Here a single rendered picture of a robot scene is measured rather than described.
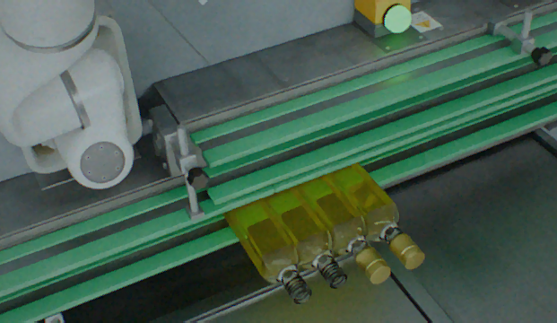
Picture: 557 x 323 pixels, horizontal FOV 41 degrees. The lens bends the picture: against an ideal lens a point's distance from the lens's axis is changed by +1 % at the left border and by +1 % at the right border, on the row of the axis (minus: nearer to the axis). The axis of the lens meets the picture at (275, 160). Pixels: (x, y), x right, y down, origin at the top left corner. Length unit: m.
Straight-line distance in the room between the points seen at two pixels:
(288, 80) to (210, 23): 0.15
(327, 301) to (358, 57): 0.40
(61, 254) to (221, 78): 0.37
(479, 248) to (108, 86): 0.78
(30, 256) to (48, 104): 0.38
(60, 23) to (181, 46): 0.57
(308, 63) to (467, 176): 0.44
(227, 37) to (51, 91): 0.48
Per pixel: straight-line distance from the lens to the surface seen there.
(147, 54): 1.18
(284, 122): 1.12
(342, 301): 1.21
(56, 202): 1.17
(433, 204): 1.42
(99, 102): 0.82
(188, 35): 1.19
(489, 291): 1.30
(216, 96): 1.16
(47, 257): 1.12
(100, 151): 0.84
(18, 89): 0.73
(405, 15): 1.25
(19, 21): 0.65
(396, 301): 1.21
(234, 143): 1.09
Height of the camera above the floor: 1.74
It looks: 44 degrees down
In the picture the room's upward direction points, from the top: 142 degrees clockwise
